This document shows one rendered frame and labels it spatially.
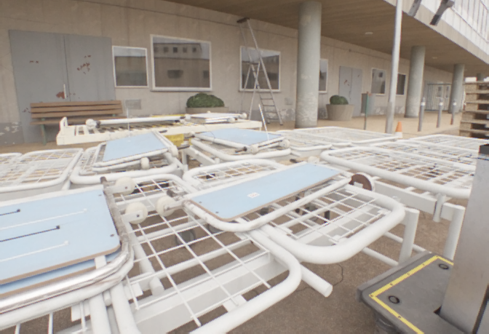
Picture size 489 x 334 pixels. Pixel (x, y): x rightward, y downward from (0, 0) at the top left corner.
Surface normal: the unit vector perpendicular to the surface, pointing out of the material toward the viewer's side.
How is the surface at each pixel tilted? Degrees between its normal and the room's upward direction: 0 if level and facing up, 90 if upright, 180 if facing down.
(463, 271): 90
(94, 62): 90
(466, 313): 90
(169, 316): 90
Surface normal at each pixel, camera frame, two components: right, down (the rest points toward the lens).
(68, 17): 0.59, 0.17
